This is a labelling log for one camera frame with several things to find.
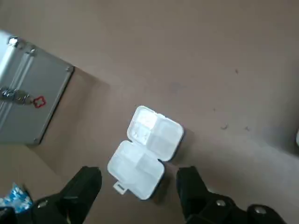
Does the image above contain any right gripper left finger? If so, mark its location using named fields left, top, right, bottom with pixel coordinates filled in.
left=0, top=166, right=103, bottom=224

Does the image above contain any silver aluminium first-aid case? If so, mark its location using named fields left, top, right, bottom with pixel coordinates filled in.
left=0, top=31, right=75, bottom=147

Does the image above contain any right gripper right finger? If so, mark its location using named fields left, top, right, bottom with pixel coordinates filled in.
left=175, top=166, right=289, bottom=224

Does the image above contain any blue pill blister packet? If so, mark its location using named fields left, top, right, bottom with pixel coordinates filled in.
left=0, top=182, right=35, bottom=214

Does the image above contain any white open pill box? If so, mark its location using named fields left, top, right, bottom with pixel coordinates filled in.
left=107, top=105, right=185, bottom=201

